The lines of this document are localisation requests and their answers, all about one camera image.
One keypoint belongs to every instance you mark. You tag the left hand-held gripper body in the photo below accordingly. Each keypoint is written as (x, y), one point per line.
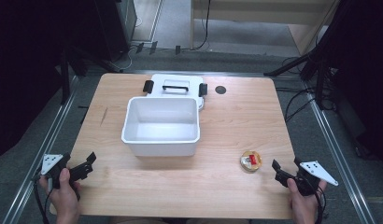
(52, 166)

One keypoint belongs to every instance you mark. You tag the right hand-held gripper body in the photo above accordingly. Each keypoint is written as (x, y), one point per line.
(311, 175)

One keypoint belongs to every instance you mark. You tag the person's right hand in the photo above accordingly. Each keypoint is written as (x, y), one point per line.
(303, 203)

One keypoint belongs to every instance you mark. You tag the person's left hand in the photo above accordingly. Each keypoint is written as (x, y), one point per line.
(65, 199)

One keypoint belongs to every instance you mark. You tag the round clear-lidded snack cup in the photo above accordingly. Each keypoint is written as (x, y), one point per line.
(251, 160)

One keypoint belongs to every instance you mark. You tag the white plastic storage box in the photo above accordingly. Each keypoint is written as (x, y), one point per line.
(161, 126)

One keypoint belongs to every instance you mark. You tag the black metal stand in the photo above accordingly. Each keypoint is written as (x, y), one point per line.
(65, 74)
(289, 65)

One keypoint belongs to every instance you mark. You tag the black round table grommet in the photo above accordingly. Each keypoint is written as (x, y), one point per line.
(220, 90)

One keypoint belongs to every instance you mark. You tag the dark curtain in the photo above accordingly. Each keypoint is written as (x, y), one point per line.
(24, 62)
(364, 77)

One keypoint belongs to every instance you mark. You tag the black floor plug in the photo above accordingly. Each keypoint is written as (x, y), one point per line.
(177, 49)
(153, 47)
(139, 47)

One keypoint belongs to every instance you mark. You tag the black cabinet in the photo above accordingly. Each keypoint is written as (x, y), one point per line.
(118, 28)

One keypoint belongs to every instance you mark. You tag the light wooden furniture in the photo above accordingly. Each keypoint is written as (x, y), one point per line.
(261, 12)

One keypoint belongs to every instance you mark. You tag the metal floor rail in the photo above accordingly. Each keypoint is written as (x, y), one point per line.
(40, 155)
(339, 155)

